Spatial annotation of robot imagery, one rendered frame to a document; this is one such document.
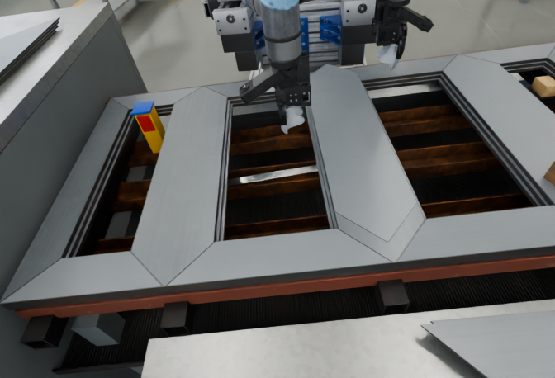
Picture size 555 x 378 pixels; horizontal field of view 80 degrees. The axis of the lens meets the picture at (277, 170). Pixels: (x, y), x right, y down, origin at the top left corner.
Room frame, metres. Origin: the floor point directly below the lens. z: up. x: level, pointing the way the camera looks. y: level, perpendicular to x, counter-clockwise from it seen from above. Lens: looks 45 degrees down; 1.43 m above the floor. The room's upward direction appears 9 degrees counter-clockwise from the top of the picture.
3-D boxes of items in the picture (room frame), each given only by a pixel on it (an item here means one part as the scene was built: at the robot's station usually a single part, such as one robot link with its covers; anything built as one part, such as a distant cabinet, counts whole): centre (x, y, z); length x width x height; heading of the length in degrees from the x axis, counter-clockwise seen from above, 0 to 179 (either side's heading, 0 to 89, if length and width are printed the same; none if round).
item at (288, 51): (0.68, -0.05, 1.13); 0.08 x 0.08 x 0.05
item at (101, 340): (0.37, 0.51, 0.34); 0.06 x 0.06 x 0.68; 87
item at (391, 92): (1.17, -0.44, 0.66); 1.30 x 0.20 x 0.03; 87
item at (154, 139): (0.91, 0.39, 0.78); 0.05 x 0.05 x 0.19; 87
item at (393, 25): (0.91, -0.38, 1.04); 0.09 x 0.08 x 0.12; 87
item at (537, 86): (0.83, -0.88, 0.79); 0.06 x 0.05 x 0.04; 177
